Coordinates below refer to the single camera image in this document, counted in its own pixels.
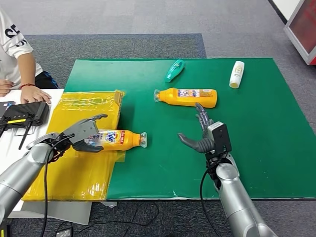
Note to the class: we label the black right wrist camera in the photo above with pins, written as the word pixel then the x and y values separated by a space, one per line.
pixel 221 135

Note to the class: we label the clear plastic stand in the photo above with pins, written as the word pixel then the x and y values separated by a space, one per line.
pixel 22 130

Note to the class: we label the person's left forearm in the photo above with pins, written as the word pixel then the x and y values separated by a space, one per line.
pixel 26 68

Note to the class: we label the teal green bottle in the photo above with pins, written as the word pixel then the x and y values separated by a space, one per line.
pixel 173 71

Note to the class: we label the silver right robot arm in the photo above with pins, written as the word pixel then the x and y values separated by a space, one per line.
pixel 234 199

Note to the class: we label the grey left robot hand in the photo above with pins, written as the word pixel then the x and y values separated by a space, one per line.
pixel 81 130

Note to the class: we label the white cabinet with red glass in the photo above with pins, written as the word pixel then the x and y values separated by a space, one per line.
pixel 305 29

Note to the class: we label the dark laptop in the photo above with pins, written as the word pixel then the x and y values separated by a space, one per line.
pixel 5 106

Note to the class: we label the person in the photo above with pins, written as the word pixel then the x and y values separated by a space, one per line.
pixel 10 49

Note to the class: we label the green mat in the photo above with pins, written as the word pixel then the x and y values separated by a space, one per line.
pixel 259 147

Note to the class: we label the white bottle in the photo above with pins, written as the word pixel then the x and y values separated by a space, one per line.
pixel 236 74

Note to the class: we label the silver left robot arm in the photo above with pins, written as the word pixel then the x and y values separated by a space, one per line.
pixel 22 173

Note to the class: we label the yellow plastic sheet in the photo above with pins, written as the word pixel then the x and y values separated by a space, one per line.
pixel 74 176

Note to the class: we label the orange detergent bottle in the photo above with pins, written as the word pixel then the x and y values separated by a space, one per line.
pixel 190 98
pixel 123 140

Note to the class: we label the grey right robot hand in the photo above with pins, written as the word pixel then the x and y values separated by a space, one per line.
pixel 202 145

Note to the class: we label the person's right hand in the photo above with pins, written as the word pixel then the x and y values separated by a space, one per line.
pixel 5 87

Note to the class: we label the pale grey board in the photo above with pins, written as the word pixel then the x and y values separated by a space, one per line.
pixel 62 212

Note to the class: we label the black router with antennas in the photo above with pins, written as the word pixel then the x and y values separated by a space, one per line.
pixel 27 113

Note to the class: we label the person's left hand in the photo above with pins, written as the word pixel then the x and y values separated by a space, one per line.
pixel 35 95

